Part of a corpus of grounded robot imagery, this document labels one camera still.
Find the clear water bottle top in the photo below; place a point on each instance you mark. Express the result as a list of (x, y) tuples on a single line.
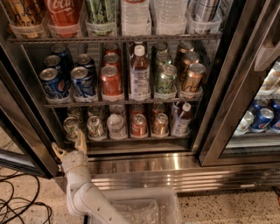
[(136, 17)]

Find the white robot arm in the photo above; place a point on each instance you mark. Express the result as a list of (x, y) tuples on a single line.
[(83, 197)]

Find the tea bottle bottom shelf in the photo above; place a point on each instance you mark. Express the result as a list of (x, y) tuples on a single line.
[(181, 117)]

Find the red can bottom shelf front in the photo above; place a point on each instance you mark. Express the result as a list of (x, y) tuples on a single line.
[(139, 126)]

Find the orange can bottom shelf front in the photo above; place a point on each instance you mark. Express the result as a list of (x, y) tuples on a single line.
[(160, 125)]

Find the brown tea bottle white cap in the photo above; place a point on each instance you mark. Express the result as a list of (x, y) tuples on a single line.
[(139, 75)]

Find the steel fridge base grille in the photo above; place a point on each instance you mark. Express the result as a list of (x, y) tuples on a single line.
[(179, 171)]

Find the clear plastic bin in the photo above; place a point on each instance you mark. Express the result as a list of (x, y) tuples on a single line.
[(146, 205)]

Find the green 7up can front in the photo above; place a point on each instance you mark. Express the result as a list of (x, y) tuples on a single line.
[(72, 128)]

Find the gold can middle front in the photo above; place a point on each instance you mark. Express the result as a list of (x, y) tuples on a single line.
[(192, 81)]

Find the red coke can middle front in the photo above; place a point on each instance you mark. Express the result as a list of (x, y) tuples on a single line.
[(111, 84)]

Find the white cloth-covered gripper body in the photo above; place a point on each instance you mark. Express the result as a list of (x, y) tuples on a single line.
[(74, 161)]

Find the blue pepsi can right fridge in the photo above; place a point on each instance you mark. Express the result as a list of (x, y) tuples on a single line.
[(262, 118)]

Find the green 7up can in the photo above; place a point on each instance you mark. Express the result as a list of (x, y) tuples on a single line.
[(75, 112), (72, 128)]

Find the red coca-cola can top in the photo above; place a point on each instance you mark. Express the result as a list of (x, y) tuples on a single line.
[(64, 16)]

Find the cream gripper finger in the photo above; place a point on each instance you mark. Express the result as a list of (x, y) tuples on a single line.
[(80, 144), (60, 153)]

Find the silver can top right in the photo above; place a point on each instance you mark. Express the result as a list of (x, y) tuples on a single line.
[(204, 18)]

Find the green can middle front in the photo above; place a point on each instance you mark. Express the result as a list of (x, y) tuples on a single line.
[(165, 87)]

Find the yellow la croix can top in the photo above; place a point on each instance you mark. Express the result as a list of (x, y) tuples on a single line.
[(27, 15)]

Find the left fridge door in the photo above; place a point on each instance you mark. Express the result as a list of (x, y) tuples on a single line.
[(33, 156)]

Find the right fridge glass door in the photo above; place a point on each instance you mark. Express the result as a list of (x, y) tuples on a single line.
[(248, 48)]

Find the green la croix can top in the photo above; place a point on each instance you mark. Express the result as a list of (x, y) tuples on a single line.
[(101, 16)]

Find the blue pepsi can front left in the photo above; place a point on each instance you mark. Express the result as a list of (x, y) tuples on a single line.
[(55, 88)]

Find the green 7up can behind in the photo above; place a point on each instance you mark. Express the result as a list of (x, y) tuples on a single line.
[(75, 112)]

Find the blue pepsi can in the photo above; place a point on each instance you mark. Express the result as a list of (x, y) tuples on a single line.
[(83, 86), (55, 88)]

